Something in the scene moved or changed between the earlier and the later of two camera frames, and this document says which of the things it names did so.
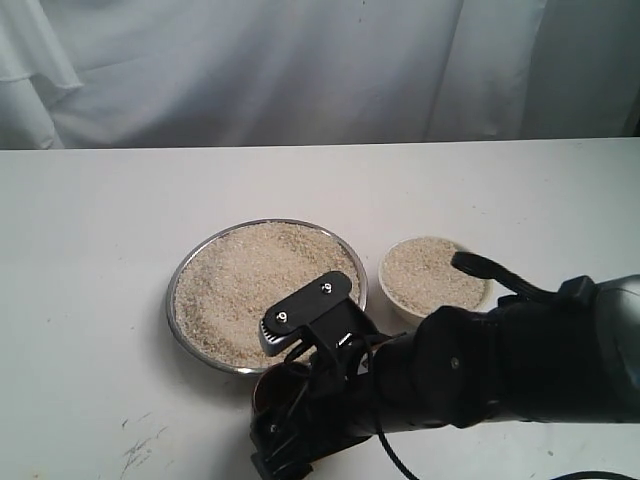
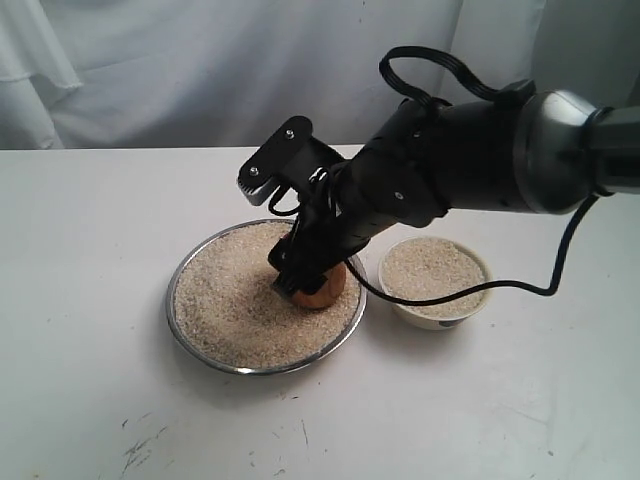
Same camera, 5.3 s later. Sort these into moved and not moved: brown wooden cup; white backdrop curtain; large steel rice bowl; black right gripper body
Moved: brown wooden cup; black right gripper body
Not moved: white backdrop curtain; large steel rice bowl
